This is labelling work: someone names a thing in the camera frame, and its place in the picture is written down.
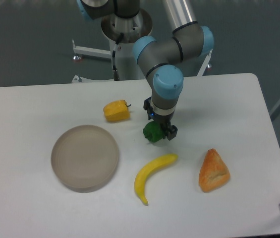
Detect orange triangular pastry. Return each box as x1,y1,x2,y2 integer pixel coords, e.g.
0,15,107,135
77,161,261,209
198,149,230,193

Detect yellow banana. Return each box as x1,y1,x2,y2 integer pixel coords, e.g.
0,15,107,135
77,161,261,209
134,154,178,206

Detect yellow bell pepper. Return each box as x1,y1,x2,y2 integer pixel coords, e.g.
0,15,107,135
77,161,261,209
103,100,130,122

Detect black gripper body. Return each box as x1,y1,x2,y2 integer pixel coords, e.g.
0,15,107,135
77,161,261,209
143,97,174,126

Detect green bell pepper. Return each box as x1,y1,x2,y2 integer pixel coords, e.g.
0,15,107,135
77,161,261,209
143,121,165,143

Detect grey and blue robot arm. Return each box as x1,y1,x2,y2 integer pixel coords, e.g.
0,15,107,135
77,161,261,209
72,0,214,143

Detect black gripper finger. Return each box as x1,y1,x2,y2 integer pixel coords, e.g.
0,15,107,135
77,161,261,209
162,123,178,141

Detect beige round plate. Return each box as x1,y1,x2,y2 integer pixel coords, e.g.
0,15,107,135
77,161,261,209
51,125,119,192

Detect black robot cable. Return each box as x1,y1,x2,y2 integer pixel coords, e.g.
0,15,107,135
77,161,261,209
112,32,124,81

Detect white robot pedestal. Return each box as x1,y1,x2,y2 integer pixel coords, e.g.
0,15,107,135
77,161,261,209
73,0,214,81

